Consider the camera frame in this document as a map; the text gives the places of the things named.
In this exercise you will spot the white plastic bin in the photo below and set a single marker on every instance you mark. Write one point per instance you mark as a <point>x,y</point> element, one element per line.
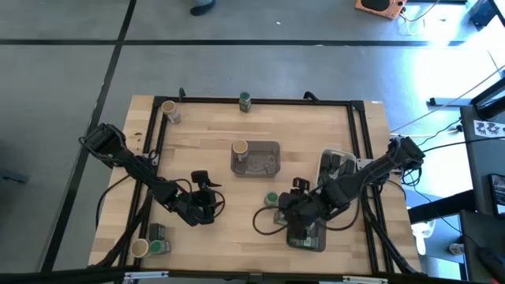
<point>337,150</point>

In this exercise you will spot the person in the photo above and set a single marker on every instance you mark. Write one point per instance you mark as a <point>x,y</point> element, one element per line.
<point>203,7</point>

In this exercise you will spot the grey translucent plastic bin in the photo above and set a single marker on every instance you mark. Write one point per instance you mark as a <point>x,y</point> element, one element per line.
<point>320,242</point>
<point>262,161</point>

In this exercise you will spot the dark chair base leg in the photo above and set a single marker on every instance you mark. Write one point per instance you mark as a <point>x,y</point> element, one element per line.
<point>13,176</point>

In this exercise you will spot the white sheet black marks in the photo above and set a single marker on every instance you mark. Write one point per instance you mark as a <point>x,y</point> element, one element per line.
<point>489,129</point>

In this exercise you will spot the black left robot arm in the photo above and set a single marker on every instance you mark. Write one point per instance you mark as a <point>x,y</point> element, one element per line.
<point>142,175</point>

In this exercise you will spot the black monitor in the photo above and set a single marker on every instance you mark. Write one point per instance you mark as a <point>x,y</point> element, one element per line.
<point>491,103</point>

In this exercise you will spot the dark grey desk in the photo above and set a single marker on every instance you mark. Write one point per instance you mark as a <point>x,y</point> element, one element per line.
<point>479,165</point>
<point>473,236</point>

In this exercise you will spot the dark blue box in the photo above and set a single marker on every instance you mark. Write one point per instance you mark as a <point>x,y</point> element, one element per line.
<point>481,12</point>

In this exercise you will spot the beige cup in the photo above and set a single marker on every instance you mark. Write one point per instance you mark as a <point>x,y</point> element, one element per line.
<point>140,248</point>
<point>168,107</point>

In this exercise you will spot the black aluminium table frame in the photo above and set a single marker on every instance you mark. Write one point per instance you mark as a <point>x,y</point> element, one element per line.
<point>284,102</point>

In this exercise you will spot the orange box with black disc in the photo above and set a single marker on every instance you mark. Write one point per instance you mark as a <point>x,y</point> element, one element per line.
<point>388,12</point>

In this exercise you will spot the white power plug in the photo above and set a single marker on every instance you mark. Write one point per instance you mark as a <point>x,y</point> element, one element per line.
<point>457,248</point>

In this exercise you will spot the black smartphone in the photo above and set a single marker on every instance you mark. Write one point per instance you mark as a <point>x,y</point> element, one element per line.
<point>498,197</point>

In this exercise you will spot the beige cup at top left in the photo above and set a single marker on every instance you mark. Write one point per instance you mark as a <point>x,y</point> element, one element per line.
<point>168,107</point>

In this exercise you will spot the black floor stand bar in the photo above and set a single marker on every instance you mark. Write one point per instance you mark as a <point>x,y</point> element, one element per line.
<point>450,102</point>

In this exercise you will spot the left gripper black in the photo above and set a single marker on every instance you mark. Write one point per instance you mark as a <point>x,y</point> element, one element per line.
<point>195,209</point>

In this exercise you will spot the black frame hook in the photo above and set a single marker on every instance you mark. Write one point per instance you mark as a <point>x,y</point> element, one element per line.
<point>181,94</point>
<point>311,96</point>

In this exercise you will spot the white plastic device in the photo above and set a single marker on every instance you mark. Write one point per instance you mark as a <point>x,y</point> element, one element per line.
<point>422,232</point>

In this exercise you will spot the silver metal bracket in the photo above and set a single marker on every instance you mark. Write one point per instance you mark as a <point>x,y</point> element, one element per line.
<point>146,275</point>
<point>365,280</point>

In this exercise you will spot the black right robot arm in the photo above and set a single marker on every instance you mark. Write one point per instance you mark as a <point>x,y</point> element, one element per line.
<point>367,173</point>

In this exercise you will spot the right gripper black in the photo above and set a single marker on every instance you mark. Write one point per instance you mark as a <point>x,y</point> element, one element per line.
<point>304,209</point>

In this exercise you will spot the gold-lidded glass seasoning jar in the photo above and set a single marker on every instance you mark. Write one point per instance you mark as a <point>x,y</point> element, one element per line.
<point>240,147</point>

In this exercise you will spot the beige cup at bottom left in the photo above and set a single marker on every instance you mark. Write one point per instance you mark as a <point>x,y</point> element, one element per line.
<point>140,248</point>

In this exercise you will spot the black desk leg beam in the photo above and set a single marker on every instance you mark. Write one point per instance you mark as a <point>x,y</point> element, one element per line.
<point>442,206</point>

